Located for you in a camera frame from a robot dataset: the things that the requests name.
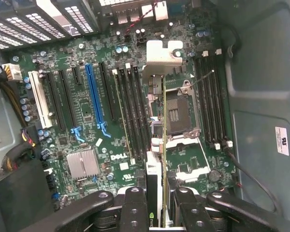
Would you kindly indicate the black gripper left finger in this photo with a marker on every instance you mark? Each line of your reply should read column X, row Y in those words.
column 135, row 212

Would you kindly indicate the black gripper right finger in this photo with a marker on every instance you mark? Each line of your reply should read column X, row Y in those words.
column 193, row 212

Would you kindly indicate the metal socket cover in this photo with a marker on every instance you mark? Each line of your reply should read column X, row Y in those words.
column 191, row 175

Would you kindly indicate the silver chipset heatsink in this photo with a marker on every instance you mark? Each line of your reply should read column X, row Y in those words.
column 83, row 164

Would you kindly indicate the CPU socket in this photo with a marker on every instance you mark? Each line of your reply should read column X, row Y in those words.
column 181, row 113

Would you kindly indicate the black plastic shroud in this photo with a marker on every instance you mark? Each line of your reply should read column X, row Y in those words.
column 19, row 198

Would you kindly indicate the blue expansion slot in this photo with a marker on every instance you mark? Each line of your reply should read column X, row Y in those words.
column 94, row 96

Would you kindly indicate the long black expansion slot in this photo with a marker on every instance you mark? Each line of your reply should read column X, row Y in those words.
column 68, row 99
column 108, row 91
column 56, row 101

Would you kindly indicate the thin metal locking lever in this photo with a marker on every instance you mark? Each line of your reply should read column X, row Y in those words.
column 201, row 78

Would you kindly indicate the white expansion slot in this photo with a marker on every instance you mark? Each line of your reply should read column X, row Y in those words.
column 39, row 99

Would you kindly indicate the short black expansion slot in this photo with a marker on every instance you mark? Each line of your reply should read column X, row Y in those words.
column 77, row 75

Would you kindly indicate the open PC case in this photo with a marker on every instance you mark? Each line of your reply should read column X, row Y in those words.
column 263, row 72

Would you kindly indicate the green Dell motherboard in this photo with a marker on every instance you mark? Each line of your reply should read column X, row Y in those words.
column 96, row 46

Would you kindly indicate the white power connector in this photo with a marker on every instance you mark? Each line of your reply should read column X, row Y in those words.
column 13, row 72

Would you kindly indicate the white case wall sticker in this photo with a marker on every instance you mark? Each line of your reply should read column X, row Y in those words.
column 282, row 140

